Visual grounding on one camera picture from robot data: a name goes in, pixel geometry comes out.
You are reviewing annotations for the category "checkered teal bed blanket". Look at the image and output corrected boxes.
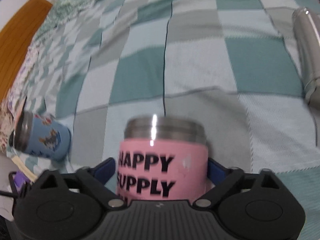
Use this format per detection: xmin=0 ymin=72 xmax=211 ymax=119
xmin=6 ymin=0 xmax=319 ymax=230

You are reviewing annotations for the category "blue sleeved steel cup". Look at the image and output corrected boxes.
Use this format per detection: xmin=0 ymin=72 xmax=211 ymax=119
xmin=9 ymin=111 xmax=72 ymax=161

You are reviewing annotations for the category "orange wooden headboard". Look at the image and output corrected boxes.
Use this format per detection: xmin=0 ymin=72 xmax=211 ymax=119
xmin=0 ymin=0 xmax=53 ymax=99

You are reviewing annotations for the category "green floral quilt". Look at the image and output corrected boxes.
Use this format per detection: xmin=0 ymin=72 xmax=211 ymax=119
xmin=35 ymin=0 xmax=141 ymax=41

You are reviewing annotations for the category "silver steel bottle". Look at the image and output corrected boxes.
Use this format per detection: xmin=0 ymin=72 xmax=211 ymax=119
xmin=292 ymin=7 xmax=320 ymax=109

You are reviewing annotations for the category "pink sleeved steel cup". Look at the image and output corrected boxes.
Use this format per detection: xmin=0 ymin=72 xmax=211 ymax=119
xmin=116 ymin=115 xmax=208 ymax=203

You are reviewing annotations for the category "floral white pillow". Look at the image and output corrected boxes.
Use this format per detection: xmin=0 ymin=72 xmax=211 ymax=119
xmin=1 ymin=42 xmax=40 ymax=155

